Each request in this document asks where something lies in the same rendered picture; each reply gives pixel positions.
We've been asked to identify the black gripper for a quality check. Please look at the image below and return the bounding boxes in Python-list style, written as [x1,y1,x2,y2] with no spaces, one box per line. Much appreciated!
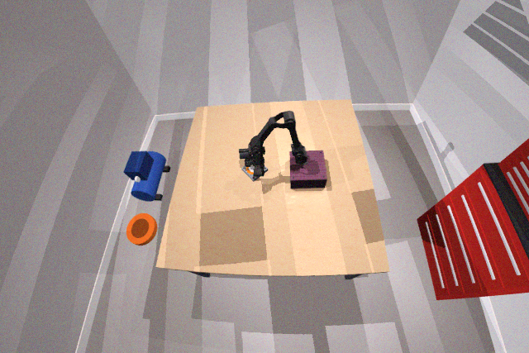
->
[253,156,265,177]

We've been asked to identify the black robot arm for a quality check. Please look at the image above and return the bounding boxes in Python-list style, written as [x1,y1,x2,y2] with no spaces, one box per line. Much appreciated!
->
[239,111,308,167]

